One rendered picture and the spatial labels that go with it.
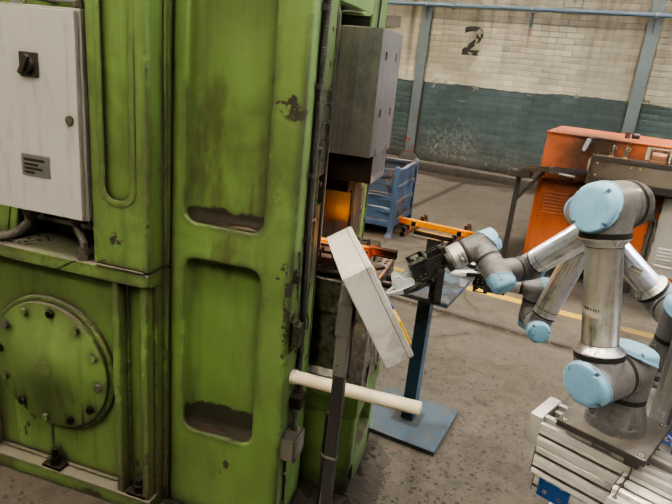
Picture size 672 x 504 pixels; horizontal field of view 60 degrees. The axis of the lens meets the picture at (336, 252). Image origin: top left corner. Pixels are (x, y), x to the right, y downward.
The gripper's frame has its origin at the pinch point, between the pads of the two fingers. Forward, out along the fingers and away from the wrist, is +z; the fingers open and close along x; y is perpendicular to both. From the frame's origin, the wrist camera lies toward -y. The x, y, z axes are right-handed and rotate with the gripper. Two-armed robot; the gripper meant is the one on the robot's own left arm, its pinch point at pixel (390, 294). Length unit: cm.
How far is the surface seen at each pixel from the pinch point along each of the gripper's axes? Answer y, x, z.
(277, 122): 57, -17, 8
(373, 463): -96, -50, 37
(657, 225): -179, -264, -231
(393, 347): -0.5, 27.0, 5.9
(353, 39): 68, -35, -24
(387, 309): 10.0, 27.0, 3.2
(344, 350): -4.0, 11.5, 18.9
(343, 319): 4.8, 11.2, 15.2
